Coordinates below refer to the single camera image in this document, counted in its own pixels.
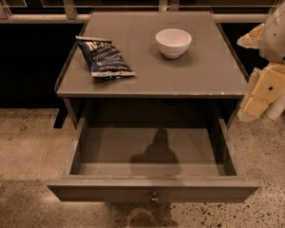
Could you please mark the open grey top drawer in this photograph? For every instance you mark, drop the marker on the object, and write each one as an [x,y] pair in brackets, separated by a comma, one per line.
[126,163]

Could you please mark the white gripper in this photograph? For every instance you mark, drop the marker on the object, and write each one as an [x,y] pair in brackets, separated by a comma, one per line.
[277,41]

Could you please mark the grey wooden cabinet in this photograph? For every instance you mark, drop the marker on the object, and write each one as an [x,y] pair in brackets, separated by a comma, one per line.
[207,69]

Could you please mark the blue potato chip bag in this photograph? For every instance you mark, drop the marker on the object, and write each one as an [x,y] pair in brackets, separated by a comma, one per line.
[103,58]

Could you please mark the metal drawer knob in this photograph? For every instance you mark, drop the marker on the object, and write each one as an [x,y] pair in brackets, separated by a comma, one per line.
[154,198]

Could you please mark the white ceramic bowl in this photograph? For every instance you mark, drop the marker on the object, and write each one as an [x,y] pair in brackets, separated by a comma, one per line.
[173,42]

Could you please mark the metal glass railing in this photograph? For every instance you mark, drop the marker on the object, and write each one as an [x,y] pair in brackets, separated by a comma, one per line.
[85,3]

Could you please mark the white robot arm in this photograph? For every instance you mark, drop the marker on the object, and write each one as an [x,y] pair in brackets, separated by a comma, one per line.
[266,87]

